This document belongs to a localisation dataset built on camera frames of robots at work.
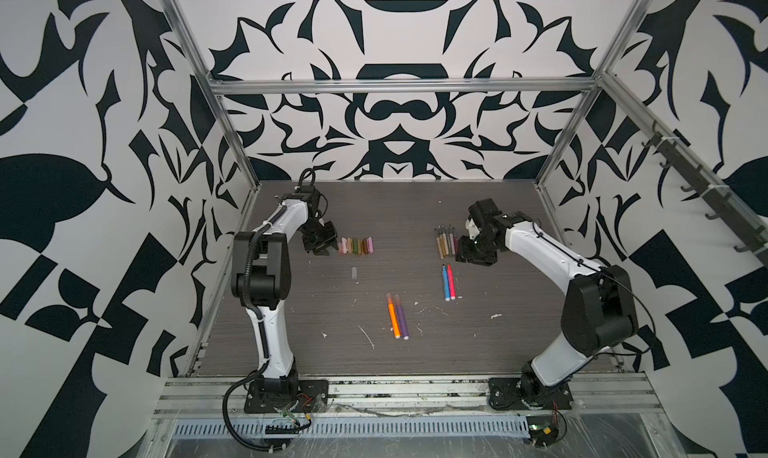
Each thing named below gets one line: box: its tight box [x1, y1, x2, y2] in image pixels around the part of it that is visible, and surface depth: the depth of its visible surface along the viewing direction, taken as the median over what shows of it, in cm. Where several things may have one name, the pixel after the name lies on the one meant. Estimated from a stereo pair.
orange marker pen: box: [386, 293, 401, 339], surface depth 88 cm
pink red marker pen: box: [447, 263, 456, 301], surface depth 94 cm
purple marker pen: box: [394, 294, 409, 341], surface depth 88 cm
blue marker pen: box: [442, 264, 451, 301], surface depth 95 cm
